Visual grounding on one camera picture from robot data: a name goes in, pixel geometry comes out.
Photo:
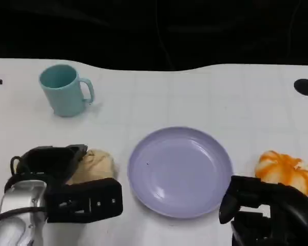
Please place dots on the lilac plate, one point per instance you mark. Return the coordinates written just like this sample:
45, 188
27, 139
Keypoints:
179, 174

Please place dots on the black backdrop cloth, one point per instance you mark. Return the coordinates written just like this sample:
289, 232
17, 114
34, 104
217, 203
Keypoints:
143, 30

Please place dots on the pale green mug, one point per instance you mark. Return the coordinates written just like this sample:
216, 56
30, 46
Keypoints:
64, 98

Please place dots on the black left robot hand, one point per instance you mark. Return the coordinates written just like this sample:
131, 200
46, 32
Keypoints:
82, 202

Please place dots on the orange and white bread roll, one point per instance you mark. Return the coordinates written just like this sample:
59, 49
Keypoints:
279, 166

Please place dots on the large black table grommet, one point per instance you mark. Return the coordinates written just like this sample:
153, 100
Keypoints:
305, 87

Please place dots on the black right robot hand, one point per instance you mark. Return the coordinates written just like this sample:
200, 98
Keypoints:
285, 220

